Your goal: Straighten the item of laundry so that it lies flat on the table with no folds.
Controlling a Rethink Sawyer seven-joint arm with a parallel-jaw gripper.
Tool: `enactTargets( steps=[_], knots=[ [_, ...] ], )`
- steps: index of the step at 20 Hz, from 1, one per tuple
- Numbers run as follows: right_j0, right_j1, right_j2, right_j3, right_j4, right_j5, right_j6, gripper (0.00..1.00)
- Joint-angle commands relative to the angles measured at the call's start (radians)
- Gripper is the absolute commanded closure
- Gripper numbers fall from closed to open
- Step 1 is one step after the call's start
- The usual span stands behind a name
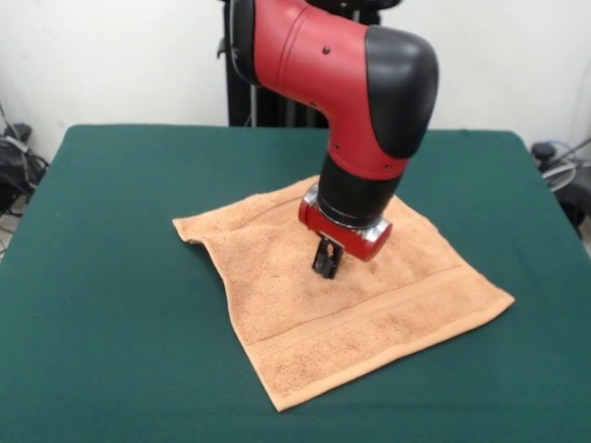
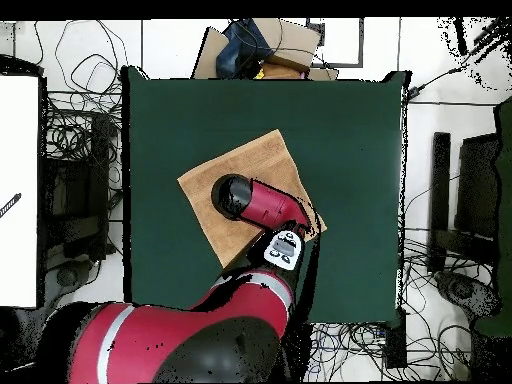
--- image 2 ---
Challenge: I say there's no tangle of black cables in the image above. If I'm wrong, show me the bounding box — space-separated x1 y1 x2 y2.
33 19 125 181

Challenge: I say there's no brown cardboard box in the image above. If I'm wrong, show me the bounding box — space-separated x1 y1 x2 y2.
251 17 323 73

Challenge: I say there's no black equipment stand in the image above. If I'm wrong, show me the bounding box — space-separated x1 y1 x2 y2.
39 111 111 261

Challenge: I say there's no black upright bar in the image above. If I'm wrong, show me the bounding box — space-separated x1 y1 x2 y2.
427 131 452 273

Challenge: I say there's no orange terry towel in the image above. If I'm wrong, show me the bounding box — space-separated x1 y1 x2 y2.
176 128 328 270

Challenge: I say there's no white panel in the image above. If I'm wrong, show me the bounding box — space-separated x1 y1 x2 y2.
0 75 40 308

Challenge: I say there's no black cable with adapter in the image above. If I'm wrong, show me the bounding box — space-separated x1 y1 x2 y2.
407 23 512 101

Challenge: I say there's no flat brown cardboard sheet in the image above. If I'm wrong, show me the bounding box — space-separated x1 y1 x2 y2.
191 25 231 80

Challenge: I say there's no black cable bundle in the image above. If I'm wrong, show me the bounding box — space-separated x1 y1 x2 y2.
403 227 497 377

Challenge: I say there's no dark green table cloth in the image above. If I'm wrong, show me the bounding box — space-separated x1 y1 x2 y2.
121 65 409 327

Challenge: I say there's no striped black rod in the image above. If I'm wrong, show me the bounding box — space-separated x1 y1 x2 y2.
0 192 23 219

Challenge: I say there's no blue garment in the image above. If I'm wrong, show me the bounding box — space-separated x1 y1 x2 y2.
215 19 277 79

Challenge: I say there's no black pedestal leg with foot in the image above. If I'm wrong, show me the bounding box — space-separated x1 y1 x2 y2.
43 259 95 313
433 270 503 321

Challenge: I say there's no black box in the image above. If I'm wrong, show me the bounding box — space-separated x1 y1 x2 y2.
384 309 408 369

